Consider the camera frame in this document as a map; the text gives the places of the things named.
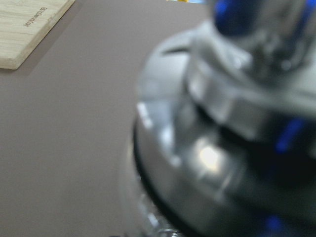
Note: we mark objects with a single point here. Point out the wooden cutting board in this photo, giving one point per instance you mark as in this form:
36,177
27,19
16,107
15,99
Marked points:
24,24

